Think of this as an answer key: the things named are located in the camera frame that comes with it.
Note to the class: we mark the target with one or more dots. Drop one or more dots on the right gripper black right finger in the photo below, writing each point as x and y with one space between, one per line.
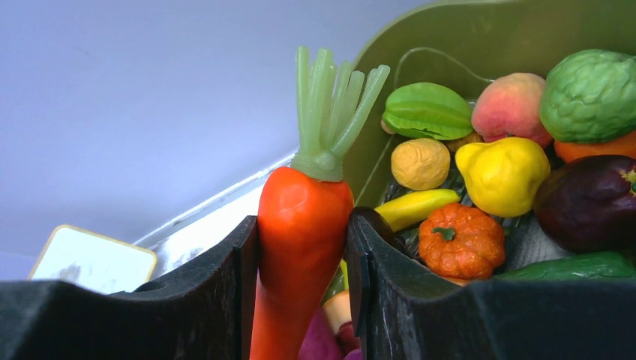
402 311

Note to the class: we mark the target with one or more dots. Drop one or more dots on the orange toy carrot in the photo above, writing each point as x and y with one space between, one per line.
304 207

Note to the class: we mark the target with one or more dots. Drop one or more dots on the green toy lime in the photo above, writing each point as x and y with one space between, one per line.
589 97

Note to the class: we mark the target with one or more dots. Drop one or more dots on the peach toy fruit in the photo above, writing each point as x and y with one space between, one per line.
509 107

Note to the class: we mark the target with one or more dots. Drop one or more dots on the small orange toy pumpkin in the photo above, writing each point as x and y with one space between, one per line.
461 242

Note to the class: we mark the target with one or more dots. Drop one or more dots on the yellow toy banana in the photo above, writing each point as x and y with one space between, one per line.
412 208

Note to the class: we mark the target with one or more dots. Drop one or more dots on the orange toy tangerine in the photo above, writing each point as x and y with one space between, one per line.
569 151

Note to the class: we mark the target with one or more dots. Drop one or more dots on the small yellow toy fruit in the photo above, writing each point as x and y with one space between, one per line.
420 164

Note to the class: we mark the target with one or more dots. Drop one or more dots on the dark purple toy plum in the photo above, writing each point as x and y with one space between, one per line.
588 205

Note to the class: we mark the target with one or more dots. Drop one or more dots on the olive green plastic bin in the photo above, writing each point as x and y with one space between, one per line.
463 45

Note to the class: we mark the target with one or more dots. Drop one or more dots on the green toy leafy vegetable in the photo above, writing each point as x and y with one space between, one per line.
426 109

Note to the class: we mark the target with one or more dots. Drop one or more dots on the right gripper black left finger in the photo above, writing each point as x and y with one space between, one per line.
201 310

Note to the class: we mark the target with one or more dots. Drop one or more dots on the small whiteboard with wooden frame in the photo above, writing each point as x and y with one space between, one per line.
93 261

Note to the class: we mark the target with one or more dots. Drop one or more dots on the green toy cucumber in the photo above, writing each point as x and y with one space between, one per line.
606 265

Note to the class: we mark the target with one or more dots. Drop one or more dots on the yellow toy lemon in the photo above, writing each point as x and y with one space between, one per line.
502 177

